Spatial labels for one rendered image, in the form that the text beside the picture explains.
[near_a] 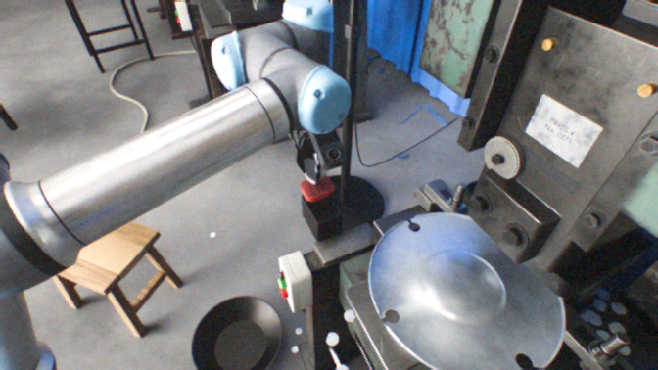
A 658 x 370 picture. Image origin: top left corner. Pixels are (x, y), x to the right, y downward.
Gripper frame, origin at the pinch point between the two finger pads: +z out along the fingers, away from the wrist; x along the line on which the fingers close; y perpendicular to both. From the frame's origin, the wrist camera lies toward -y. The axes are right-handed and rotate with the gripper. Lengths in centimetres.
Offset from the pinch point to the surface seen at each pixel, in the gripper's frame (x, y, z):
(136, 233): 47, 44, 43
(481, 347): -6.3, -41.9, -2.1
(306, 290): 8.3, -12.8, 18.4
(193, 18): 1, 167, 21
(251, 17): -20, 123, 9
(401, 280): -2.2, -28.6, -2.1
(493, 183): -11.5, -30.2, -21.3
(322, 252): 3.0, -9.3, 11.9
